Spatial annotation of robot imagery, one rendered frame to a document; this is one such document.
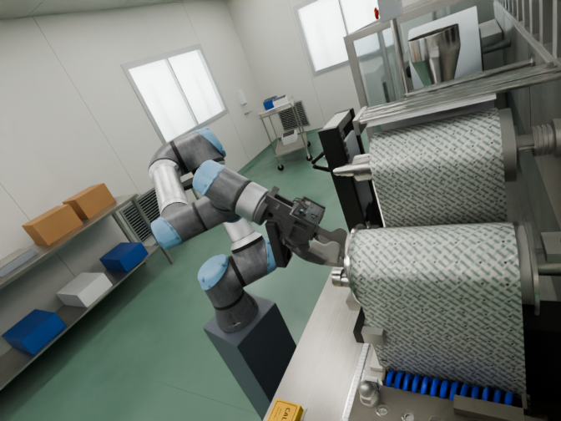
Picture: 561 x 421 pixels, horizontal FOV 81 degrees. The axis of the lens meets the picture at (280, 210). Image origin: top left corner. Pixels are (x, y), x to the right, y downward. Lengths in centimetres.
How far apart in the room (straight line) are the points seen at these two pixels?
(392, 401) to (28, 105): 402
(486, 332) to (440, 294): 9
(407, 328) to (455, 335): 7
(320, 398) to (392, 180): 55
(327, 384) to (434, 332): 38
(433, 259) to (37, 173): 385
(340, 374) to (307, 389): 9
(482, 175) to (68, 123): 406
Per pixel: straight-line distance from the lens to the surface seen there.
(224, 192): 66
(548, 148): 76
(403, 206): 76
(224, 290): 109
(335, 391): 91
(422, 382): 72
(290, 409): 90
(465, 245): 55
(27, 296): 401
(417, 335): 65
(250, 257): 107
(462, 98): 73
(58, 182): 412
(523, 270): 55
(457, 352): 67
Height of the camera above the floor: 164
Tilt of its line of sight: 25 degrees down
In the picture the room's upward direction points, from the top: 22 degrees counter-clockwise
